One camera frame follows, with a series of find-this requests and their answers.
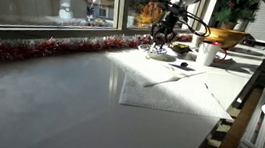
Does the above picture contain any grey window frame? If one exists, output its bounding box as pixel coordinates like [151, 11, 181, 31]
[0, 0, 215, 56]

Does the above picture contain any wooden plank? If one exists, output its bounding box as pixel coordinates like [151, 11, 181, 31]
[211, 83, 264, 148]

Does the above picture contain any small dark object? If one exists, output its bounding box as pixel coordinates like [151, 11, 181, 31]
[178, 60, 190, 70]

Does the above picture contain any black popcorn snack bag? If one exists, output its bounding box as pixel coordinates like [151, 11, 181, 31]
[168, 41, 194, 58]

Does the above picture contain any slim grey utensil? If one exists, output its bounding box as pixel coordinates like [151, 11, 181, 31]
[142, 63, 207, 95]

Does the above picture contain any red silver tinsel garland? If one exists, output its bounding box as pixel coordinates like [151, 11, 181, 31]
[0, 12, 194, 90]

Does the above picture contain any patterned paper cup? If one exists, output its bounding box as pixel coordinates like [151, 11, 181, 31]
[190, 30, 207, 49]

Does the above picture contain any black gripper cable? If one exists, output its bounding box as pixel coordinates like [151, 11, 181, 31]
[134, 0, 215, 40]

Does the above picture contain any white paper towel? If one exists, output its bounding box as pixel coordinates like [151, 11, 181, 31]
[118, 72, 238, 121]

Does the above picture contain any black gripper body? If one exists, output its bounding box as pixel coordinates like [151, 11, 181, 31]
[158, 5, 183, 35]

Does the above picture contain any large wooden bowl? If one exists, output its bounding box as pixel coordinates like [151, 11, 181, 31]
[201, 25, 250, 53]

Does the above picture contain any white paper sheet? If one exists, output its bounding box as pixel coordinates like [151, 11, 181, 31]
[102, 45, 218, 97]

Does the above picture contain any white mug red inside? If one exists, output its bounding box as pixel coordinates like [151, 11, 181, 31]
[195, 39, 230, 70]

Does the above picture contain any white plastic spoon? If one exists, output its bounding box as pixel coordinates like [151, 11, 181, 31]
[148, 41, 157, 54]

